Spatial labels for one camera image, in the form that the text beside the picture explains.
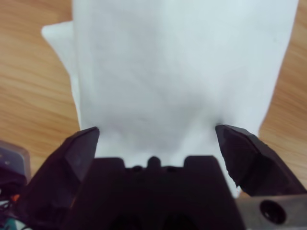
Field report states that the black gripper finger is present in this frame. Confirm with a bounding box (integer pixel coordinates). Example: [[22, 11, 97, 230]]
[[215, 124, 307, 197], [20, 126, 100, 230]]

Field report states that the white t-shirt with black logo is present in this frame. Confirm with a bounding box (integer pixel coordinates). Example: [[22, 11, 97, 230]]
[[41, 0, 299, 199]]

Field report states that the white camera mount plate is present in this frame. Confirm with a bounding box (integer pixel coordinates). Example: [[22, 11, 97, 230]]
[[0, 140, 31, 179]]

